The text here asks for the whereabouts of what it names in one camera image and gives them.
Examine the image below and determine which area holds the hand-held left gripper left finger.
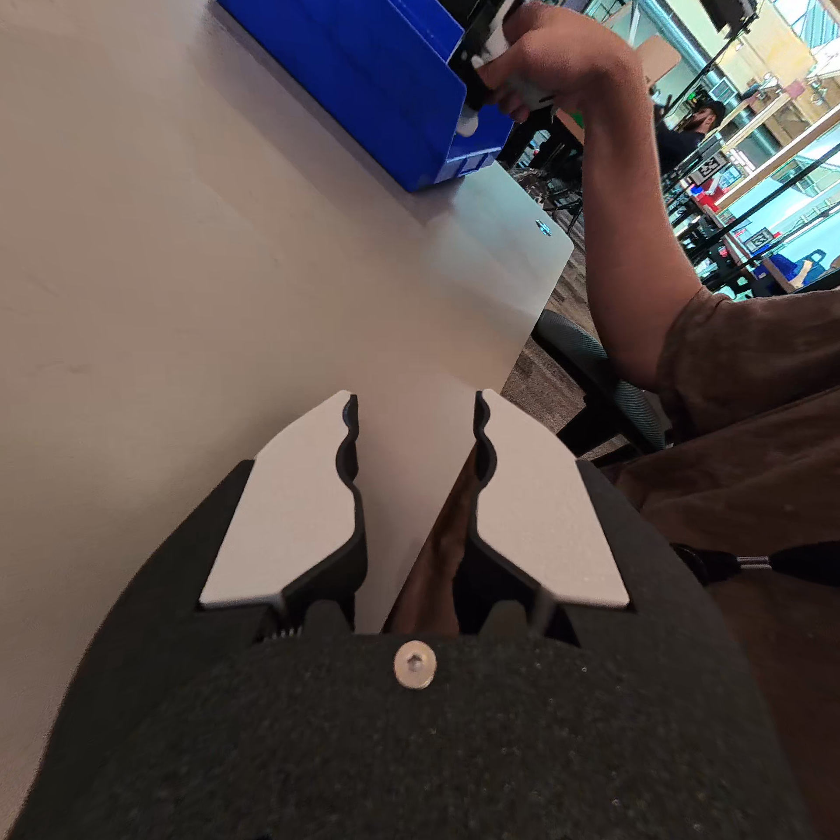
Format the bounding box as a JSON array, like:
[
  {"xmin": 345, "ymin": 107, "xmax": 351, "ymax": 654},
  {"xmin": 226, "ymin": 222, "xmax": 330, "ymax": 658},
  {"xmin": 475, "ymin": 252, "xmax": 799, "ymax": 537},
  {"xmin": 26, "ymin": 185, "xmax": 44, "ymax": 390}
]
[{"xmin": 199, "ymin": 390, "xmax": 368, "ymax": 620}]

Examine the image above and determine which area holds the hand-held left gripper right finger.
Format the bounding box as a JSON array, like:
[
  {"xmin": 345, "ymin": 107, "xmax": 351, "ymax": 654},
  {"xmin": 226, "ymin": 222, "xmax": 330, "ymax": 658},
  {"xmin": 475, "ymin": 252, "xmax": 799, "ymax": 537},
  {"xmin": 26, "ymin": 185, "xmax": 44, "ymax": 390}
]
[{"xmin": 456, "ymin": 389, "xmax": 631, "ymax": 620}]

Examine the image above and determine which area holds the blue plastic bin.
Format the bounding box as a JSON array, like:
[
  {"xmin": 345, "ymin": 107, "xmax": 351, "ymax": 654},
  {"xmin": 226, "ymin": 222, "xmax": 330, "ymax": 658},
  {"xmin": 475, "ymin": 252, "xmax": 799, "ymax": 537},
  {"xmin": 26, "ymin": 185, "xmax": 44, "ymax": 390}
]
[{"xmin": 216, "ymin": 0, "xmax": 517, "ymax": 195}]

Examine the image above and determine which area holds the person's right forearm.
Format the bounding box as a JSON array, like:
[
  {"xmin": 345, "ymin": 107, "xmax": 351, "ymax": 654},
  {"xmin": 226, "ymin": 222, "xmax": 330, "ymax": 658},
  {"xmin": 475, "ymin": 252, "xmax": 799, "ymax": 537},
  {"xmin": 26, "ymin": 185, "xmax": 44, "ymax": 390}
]
[{"xmin": 578, "ymin": 79, "xmax": 706, "ymax": 391}]

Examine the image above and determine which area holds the person's right hand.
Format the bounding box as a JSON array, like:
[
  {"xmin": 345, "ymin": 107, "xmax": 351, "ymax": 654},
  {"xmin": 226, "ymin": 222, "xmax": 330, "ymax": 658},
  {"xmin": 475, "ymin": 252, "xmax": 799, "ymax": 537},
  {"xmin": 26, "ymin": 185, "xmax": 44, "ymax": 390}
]
[{"xmin": 476, "ymin": 0, "xmax": 647, "ymax": 122}]

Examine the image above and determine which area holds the black office chair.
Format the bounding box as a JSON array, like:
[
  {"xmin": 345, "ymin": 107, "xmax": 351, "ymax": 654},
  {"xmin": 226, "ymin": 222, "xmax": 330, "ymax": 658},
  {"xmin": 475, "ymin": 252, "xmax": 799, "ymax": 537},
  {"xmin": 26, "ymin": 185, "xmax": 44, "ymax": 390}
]
[{"xmin": 531, "ymin": 310, "xmax": 673, "ymax": 455}]

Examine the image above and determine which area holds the person's brown clothing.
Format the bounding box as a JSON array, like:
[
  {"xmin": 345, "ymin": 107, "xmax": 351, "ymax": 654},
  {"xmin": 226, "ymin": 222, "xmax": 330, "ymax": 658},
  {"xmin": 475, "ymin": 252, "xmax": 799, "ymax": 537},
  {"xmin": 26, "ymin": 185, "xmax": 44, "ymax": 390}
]
[{"xmin": 394, "ymin": 287, "xmax": 840, "ymax": 840}]

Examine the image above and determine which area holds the black chest strap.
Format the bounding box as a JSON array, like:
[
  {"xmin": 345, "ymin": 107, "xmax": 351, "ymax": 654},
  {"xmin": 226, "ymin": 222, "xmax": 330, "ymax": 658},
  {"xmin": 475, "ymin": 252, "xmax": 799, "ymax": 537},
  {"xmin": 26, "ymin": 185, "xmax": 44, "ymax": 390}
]
[{"xmin": 670, "ymin": 540, "xmax": 840, "ymax": 589}]

